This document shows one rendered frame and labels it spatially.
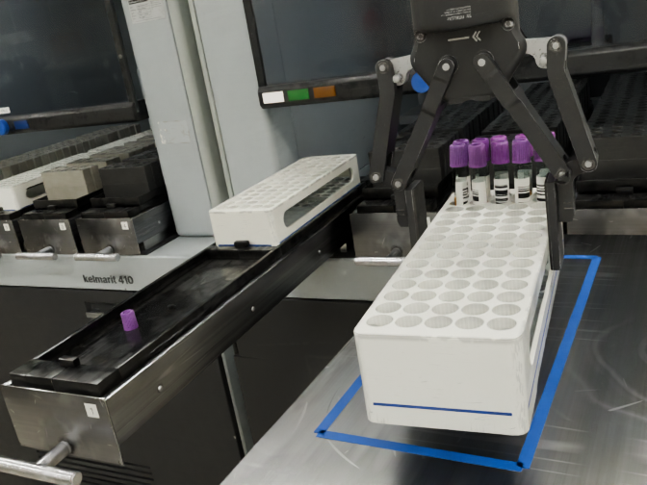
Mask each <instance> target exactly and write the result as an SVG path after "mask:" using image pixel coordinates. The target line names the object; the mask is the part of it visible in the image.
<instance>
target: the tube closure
mask: <svg viewBox="0 0 647 485"><path fill-rule="evenodd" d="M120 316H121V320H122V324H123V329H124V330H125V331H131V330H134V329H136V328H138V327H139V325H138V322H137V319H136V316H135V313H134V311H133V310H131V309H129V310H125V311H123V312H121V314H120Z"/></svg>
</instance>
